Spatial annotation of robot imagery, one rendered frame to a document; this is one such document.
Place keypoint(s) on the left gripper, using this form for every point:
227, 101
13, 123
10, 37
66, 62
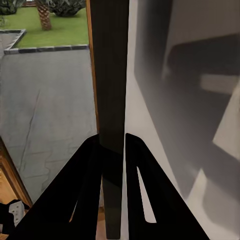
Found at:
7, 218

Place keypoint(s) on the poster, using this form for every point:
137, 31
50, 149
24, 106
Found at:
110, 26

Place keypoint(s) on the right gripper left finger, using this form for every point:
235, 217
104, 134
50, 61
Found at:
68, 208

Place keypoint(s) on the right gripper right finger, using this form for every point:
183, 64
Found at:
174, 219

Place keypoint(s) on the door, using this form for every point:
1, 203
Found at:
48, 100

